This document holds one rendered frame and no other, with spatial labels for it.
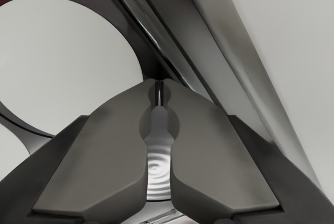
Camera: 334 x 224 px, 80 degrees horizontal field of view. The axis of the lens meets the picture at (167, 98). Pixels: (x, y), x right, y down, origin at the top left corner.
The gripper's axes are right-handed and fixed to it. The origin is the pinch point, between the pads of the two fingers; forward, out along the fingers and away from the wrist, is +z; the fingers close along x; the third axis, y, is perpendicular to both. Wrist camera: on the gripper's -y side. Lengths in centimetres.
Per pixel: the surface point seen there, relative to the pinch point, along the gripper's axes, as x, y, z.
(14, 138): -11.1, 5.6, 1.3
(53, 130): -7.9, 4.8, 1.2
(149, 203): -1.0, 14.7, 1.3
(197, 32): 3.6, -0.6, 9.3
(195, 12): 3.3, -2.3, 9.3
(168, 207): 1.0, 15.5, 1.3
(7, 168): -13.0, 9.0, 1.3
